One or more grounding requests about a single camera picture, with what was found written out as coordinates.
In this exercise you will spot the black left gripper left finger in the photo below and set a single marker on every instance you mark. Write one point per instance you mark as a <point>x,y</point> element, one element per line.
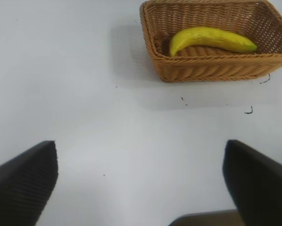
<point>20,186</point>

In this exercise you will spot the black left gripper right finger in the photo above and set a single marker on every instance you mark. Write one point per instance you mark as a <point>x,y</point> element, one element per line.
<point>261,183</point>

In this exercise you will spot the yellow banana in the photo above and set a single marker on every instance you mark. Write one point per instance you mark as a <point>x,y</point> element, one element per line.
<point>209,37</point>

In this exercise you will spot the tan wicker basket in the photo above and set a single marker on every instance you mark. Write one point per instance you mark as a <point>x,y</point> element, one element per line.
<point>202,68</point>

